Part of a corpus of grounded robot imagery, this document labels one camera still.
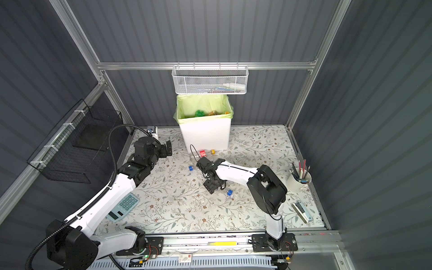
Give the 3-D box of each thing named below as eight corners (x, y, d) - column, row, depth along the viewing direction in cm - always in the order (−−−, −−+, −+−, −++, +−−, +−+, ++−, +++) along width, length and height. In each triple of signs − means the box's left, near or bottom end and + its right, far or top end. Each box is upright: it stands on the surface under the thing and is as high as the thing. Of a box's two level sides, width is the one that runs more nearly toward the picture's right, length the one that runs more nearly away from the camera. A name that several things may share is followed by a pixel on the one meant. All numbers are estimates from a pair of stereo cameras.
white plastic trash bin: (188, 156, 106) (179, 122, 84) (189, 148, 110) (181, 114, 88) (228, 156, 107) (231, 122, 84) (228, 148, 110) (230, 114, 88)
